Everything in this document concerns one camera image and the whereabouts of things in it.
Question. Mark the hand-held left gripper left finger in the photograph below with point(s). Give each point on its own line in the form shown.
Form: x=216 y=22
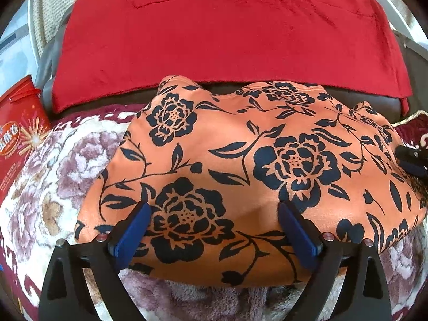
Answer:
x=132 y=232

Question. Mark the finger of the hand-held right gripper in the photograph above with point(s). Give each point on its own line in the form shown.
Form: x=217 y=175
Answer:
x=413 y=162

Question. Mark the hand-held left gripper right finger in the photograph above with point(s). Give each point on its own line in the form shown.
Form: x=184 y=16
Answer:
x=297 y=235

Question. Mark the orange floral blouse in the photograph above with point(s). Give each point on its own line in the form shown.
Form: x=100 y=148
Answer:
x=234 y=160

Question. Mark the floral plush blanket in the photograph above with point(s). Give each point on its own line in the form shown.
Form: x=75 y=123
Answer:
x=67 y=160

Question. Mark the white board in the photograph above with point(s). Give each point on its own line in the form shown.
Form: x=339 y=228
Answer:
x=398 y=16

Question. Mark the red gift box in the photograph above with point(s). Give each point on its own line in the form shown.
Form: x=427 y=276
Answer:
x=16 y=140

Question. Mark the red plush blanket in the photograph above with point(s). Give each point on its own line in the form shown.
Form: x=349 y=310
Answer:
x=217 y=33

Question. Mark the white standing air conditioner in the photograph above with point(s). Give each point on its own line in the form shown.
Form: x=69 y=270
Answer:
x=13 y=50

